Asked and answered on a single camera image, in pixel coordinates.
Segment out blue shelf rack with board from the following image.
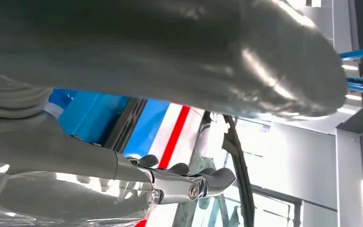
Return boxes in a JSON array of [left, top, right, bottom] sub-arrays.
[[48, 88, 170, 157]]

